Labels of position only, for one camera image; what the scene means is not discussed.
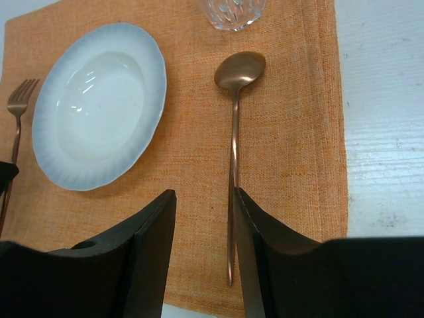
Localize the orange cloth napkin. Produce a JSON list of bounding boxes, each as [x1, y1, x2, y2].
[[1, 1, 348, 317]]

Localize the white paper plate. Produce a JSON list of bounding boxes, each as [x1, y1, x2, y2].
[[32, 23, 168, 191]]

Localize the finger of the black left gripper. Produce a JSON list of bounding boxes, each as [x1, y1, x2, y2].
[[0, 162, 19, 195]]

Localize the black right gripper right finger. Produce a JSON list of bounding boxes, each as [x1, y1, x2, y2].
[[235, 188, 423, 317]]

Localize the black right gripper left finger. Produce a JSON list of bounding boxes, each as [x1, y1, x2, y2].
[[1, 189, 177, 317]]

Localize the clear plastic cup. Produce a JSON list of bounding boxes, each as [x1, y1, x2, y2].
[[195, 0, 267, 32]]

